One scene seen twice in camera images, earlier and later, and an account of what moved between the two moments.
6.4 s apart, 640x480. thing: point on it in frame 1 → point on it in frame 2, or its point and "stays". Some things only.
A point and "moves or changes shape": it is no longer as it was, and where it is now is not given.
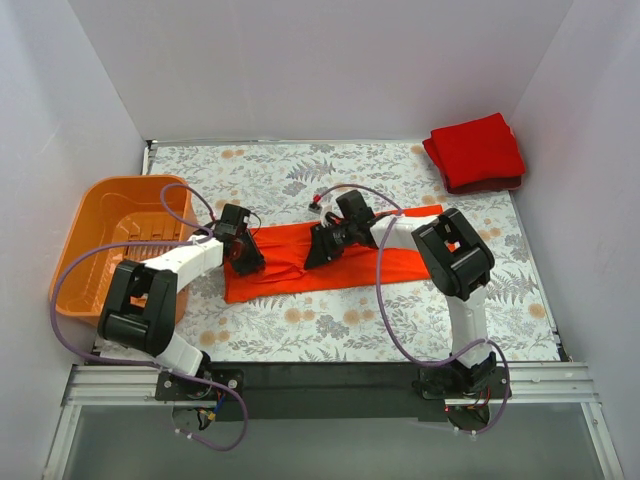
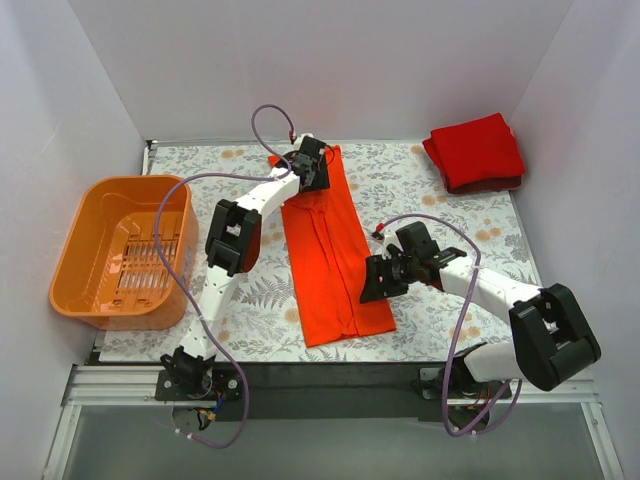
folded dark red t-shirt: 486,185 stays
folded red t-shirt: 476,151 stays
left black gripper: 248,251 → 316,176
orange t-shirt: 284,249 moves or changes shape
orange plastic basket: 119,218 stays
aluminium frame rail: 552,383 stays
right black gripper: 325,242 → 379,279
